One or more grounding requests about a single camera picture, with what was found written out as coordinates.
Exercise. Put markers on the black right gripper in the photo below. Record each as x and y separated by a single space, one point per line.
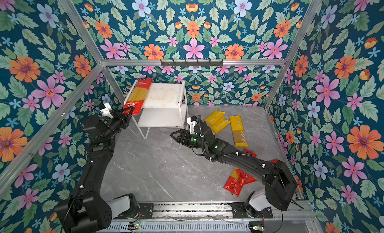
184 133

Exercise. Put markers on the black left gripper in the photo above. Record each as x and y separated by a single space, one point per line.
122 120

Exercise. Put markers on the red spaghetti bag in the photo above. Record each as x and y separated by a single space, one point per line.
139 94
242 176
233 186

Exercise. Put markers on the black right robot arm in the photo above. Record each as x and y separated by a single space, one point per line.
280 183

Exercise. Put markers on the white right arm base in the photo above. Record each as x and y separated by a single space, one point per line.
256 203

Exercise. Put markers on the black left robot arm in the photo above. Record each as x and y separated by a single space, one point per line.
85 211

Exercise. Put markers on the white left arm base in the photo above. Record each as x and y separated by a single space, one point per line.
125 206

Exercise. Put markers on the white two-tier shelf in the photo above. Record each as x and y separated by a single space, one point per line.
165 106

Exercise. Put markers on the yellow pasta pack middle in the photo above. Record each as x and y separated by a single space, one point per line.
219 125

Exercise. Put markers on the yellow pasta pack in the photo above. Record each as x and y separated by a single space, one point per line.
214 117
219 125
238 131

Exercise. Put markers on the yellow pasta pack left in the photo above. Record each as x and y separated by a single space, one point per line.
214 117

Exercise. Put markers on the yellow pasta pack right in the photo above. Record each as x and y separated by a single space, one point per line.
238 131

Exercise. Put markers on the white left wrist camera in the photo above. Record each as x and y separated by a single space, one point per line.
106 111

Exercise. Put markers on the black wall hook rail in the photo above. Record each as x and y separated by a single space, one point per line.
197 62

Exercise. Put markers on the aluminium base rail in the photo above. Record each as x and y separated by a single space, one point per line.
216 217

